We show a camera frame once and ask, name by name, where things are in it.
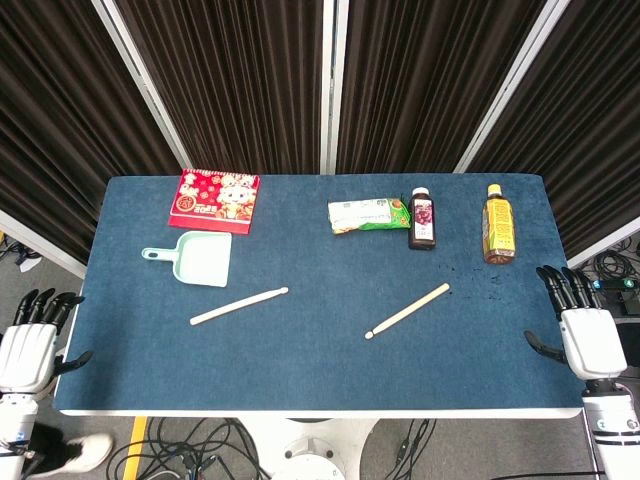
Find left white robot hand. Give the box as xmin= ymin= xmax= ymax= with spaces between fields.
xmin=0 ymin=288 xmax=95 ymax=396

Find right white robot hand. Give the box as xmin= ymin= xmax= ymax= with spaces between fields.
xmin=523 ymin=264 xmax=629 ymax=384

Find wooden drumstick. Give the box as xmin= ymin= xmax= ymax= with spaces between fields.
xmin=364 ymin=282 xmax=451 ymax=341
xmin=189 ymin=286 xmax=290 ymax=327

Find black power strip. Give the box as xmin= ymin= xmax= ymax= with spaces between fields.
xmin=588 ymin=277 xmax=640 ymax=295

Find white sneaker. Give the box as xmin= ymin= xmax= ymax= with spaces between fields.
xmin=32 ymin=433 xmax=115 ymax=477

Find yellow floor tape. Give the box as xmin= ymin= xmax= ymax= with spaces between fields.
xmin=122 ymin=417 xmax=150 ymax=480

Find yellow label tea bottle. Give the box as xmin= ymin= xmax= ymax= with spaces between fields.
xmin=481 ymin=183 xmax=517 ymax=265

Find mint green dustpan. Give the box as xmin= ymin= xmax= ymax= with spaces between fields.
xmin=141 ymin=230 xmax=234 ymax=289

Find dark juice bottle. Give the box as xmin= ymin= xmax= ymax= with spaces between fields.
xmin=407 ymin=186 xmax=437 ymax=251

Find dark corrugated partition panel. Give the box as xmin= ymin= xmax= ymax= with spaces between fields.
xmin=113 ymin=0 xmax=327 ymax=175
xmin=0 ymin=0 xmax=182 ymax=265
xmin=336 ymin=0 xmax=550 ymax=175
xmin=469 ymin=0 xmax=640 ymax=259

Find red desk calendar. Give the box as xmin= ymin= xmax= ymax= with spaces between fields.
xmin=167 ymin=168 xmax=261 ymax=235

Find green snack packet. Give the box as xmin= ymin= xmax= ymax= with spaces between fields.
xmin=327 ymin=197 xmax=412 ymax=235

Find blue felt table mat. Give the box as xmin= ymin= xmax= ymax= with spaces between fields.
xmin=52 ymin=173 xmax=609 ymax=413

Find coiled black cables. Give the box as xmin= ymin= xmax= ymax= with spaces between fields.
xmin=593 ymin=244 xmax=640 ymax=281

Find white partition frame post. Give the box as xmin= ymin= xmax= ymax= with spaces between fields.
xmin=319 ymin=0 xmax=350 ymax=175
xmin=91 ymin=0 xmax=194 ymax=172
xmin=453 ymin=0 xmax=572 ymax=174
xmin=0 ymin=208 xmax=88 ymax=280
xmin=567 ymin=214 xmax=640 ymax=270

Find black floor cable bundle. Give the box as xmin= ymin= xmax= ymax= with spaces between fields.
xmin=106 ymin=417 xmax=272 ymax=480

